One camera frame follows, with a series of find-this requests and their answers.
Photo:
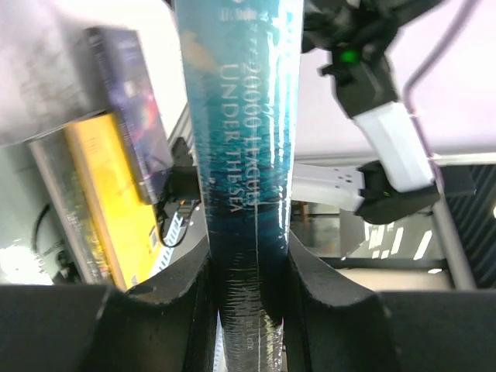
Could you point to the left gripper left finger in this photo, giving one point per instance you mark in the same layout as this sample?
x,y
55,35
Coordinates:
x,y
167,323

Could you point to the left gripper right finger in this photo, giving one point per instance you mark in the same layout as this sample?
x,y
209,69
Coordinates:
x,y
334,324

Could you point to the green secret garden book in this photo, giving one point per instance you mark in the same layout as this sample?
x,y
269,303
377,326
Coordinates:
x,y
53,158

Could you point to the teal 20000 Leagues book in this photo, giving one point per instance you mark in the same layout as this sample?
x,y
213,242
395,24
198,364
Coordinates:
x,y
241,65

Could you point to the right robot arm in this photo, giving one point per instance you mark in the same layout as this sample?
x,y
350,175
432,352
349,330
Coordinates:
x,y
404,179

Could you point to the yellow book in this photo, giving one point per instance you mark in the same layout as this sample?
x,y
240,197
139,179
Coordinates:
x,y
126,226

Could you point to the purple Robinson Crusoe book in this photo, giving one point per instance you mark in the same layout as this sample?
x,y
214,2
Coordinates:
x,y
122,67

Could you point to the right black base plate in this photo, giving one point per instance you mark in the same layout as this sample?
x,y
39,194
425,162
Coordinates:
x,y
180,197

